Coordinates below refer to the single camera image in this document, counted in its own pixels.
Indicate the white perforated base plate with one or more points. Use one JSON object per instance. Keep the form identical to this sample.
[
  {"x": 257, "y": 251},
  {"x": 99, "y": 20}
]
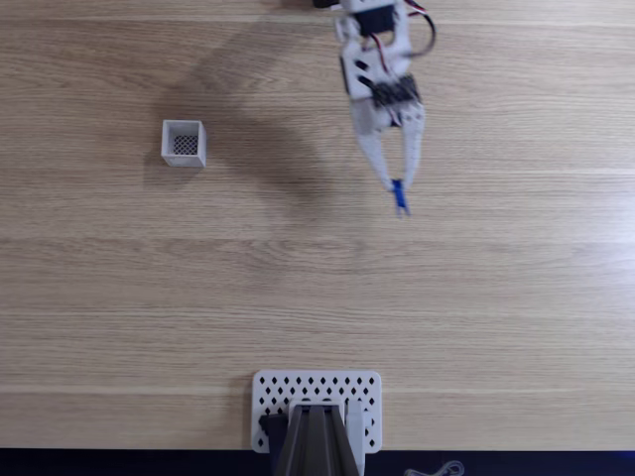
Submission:
[{"x": 317, "y": 387}]

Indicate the blue peg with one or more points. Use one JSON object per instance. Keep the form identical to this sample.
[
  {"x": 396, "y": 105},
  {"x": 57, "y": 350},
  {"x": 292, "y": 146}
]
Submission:
[{"x": 399, "y": 196}]

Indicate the black aluminium stand post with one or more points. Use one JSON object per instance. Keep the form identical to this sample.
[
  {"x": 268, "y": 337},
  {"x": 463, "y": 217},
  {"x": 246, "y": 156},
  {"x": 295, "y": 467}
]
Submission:
[{"x": 317, "y": 446}]

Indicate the black clamp bracket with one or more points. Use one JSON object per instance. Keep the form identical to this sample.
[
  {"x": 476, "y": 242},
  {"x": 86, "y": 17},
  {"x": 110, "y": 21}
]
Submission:
[{"x": 273, "y": 429}]

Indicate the small grey mesh-bottom crate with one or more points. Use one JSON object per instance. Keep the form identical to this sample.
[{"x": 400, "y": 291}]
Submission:
[{"x": 183, "y": 144}]

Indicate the grey clamp bracket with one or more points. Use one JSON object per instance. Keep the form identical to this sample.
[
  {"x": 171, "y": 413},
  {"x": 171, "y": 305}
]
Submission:
[{"x": 354, "y": 426}]

